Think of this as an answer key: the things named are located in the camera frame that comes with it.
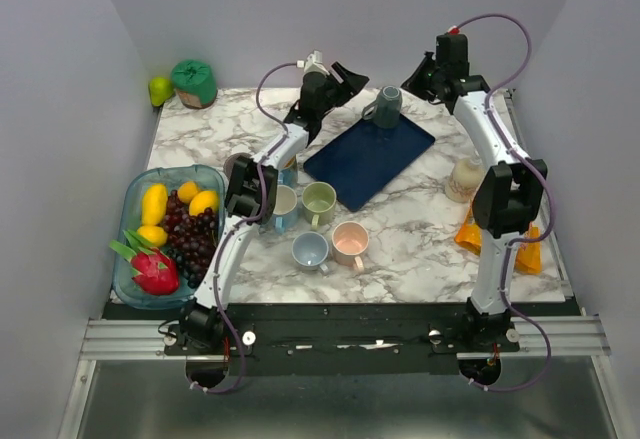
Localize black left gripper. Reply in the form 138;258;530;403
315;62;366;118

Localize dark teal mug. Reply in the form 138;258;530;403
361;86;403;129

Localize blue butterfly mug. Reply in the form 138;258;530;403
278;156;298;189

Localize light green mug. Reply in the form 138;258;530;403
301;182;337;231

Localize light blue faceted mug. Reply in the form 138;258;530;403
273;185;298;234

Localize purple ceramic mug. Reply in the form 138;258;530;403
223;153;250;178

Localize pink ceramic mug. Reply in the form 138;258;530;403
331;221;369;273

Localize grey mug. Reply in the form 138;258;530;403
292;231;330;275

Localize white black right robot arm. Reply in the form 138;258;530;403
402;29;547;351

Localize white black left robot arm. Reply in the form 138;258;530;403
180;51;369;354

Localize dark blue mat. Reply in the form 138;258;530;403
303;115;435;212

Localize white pump bottle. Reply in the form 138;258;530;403
445;155;485;203

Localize green toy pear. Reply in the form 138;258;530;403
148;76;174;107

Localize small yellow toy lemon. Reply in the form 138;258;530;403
177;181;201;204

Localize orange snack bag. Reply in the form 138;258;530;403
454;209;542;275

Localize dark red toy grapes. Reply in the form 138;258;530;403
160;189;219;289

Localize yellow toy mango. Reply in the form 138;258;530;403
141;183;168;226

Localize teal plastic fruit bin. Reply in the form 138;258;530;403
112;164;227;310

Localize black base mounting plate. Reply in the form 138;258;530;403
165;303;519;376

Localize red toy dragon fruit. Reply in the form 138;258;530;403
109;230;180;296

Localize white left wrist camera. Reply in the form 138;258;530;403
295;50;329;76

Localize aluminium rail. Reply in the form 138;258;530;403
457;314;612;360
80;319;166;361

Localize left aluminium rail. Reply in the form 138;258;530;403
80;319;166;361

